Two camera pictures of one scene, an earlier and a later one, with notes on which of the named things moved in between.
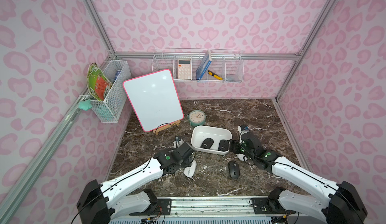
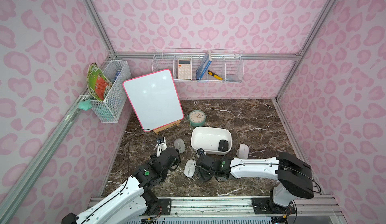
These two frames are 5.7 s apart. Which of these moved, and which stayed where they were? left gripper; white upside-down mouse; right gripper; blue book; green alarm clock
Moved: left gripper; right gripper
Stayed: blue book; green alarm clock; white upside-down mouse
